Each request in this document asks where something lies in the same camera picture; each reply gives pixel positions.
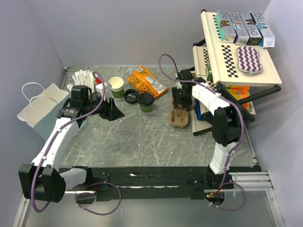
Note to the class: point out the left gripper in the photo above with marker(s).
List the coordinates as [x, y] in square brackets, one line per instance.
[110, 111]

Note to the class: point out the green small box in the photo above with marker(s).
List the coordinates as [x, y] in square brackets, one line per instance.
[208, 72]

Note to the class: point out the blue Doritos chip bag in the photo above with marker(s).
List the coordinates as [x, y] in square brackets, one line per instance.
[200, 109]

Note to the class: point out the stack of black cup lids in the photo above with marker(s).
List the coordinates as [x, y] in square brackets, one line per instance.
[131, 96]

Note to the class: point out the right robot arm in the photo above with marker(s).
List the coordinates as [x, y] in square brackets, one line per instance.
[226, 116]

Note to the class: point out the orange chip bag on shelf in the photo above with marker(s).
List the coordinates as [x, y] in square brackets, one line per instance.
[241, 92]

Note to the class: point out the silver blue box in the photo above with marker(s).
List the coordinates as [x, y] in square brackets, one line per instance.
[242, 36]

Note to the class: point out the pink black striped sponge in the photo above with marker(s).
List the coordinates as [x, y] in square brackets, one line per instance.
[248, 61]

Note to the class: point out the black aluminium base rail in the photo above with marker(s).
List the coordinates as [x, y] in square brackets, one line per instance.
[163, 182]

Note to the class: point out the stack of green paper cups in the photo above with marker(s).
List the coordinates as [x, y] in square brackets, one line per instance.
[117, 87]

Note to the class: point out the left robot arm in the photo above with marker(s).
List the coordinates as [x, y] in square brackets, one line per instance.
[41, 179]

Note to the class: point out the white wrapped straws bundle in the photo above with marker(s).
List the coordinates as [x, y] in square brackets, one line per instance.
[83, 77]

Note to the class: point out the teal silver box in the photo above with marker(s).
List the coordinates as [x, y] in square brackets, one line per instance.
[225, 27]

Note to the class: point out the black cup lid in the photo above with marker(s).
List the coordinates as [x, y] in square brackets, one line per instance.
[145, 99]

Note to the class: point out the black silver box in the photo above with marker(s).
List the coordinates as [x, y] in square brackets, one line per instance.
[255, 36]

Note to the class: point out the white blue box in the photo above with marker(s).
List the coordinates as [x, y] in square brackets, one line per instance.
[268, 38]

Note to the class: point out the orange snack bag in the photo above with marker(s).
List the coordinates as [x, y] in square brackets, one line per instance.
[144, 81]

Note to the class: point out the brown cardboard cup carrier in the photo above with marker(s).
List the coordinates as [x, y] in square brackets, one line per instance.
[178, 116]

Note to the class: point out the blue white paper bag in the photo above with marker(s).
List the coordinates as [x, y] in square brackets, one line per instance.
[42, 110]

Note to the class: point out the green paper coffee cup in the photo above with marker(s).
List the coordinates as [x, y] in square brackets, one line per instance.
[145, 109]

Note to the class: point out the beige black shelf rack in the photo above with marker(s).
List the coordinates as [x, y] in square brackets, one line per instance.
[223, 59]

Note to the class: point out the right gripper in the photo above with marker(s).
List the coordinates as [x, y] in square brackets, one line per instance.
[177, 100]

